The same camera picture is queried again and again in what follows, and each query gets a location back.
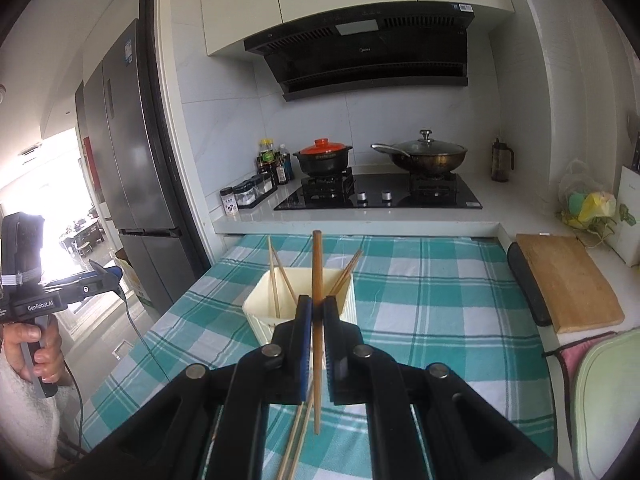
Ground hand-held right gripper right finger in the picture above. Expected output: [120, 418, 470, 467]
[320, 295, 571, 480]

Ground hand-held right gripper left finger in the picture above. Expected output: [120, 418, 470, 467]
[65, 294, 314, 480]

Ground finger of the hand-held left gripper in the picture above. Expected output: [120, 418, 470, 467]
[42, 260, 124, 307]

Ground cream ribbed utensil holder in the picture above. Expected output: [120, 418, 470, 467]
[242, 267, 358, 348]

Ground person's left forearm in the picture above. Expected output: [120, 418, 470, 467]
[0, 350, 76, 468]

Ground person's left hand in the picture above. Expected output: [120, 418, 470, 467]
[0, 316, 68, 386]

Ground cardboard box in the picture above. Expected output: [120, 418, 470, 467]
[114, 252, 151, 306]

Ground wooden dining table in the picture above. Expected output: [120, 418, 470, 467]
[60, 215, 108, 256]

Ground teal checkered tablecloth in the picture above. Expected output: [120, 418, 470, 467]
[80, 234, 558, 480]

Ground red hanging cloth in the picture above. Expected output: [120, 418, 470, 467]
[82, 136, 93, 193]

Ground grey refrigerator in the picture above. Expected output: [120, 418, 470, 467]
[75, 17, 183, 313]

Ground black gas stove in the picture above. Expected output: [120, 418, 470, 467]
[272, 167, 484, 212]

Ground clear spice jar black lid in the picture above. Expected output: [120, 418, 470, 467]
[234, 182, 257, 209]
[252, 174, 278, 201]

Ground black clay pot red lid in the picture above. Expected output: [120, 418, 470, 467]
[292, 138, 355, 178]

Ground large dark sauce bottle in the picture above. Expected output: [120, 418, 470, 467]
[256, 138, 280, 186]

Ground dark metal wok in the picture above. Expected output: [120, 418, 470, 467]
[371, 142, 469, 173]

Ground glass wok lid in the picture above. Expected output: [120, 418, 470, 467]
[387, 130, 468, 157]

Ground pink cloth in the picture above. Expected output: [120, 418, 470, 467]
[542, 330, 618, 431]

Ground wooden cutting board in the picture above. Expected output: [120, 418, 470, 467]
[515, 232, 626, 335]

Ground dark glass jug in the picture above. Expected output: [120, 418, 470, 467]
[491, 137, 515, 183]

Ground green cutting board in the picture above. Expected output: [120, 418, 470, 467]
[570, 327, 640, 480]

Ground black range hood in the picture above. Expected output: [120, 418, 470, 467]
[243, 1, 476, 103]

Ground plastic bag yellow green contents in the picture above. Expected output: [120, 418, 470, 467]
[557, 159, 618, 251]

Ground white knife block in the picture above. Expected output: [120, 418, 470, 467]
[605, 166, 640, 266]

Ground black cable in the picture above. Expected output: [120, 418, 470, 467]
[60, 285, 173, 456]

